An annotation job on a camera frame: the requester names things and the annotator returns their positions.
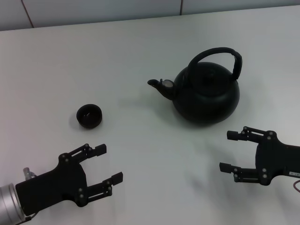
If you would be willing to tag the small black teacup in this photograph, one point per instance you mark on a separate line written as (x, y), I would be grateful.
(89, 116)

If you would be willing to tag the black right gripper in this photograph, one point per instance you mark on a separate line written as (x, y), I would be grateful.
(279, 161)

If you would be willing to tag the white and silver left robot arm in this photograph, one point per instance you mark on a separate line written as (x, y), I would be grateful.
(8, 204)

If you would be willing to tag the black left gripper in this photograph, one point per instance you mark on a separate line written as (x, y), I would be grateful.
(51, 187)

